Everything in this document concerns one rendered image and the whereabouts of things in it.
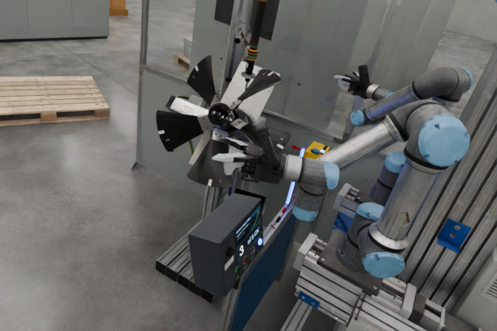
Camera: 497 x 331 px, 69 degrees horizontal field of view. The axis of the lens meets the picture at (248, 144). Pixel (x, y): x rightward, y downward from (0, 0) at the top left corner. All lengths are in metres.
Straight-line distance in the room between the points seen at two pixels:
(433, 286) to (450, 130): 0.77
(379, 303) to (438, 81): 0.87
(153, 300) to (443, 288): 1.61
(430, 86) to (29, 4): 6.26
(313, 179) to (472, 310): 0.81
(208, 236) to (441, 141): 0.64
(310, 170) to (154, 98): 2.24
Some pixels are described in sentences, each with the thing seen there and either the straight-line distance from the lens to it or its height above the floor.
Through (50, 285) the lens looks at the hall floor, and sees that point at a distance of 2.60.
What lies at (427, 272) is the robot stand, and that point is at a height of 1.03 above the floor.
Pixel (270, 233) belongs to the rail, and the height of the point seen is 0.86.
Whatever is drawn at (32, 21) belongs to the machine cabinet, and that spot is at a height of 0.34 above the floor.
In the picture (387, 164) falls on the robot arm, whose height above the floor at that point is 1.23.
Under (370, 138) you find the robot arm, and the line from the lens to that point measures 1.13.
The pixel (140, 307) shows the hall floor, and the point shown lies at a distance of 2.43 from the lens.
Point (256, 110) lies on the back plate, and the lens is 2.06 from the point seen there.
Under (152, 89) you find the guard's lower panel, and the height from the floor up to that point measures 0.83.
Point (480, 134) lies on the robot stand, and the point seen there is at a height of 1.59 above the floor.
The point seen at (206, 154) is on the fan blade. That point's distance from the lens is 1.77.
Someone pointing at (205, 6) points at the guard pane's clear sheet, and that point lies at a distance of 2.66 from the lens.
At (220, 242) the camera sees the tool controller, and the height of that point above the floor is 1.25.
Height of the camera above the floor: 1.95
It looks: 28 degrees down
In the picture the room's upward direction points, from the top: 12 degrees clockwise
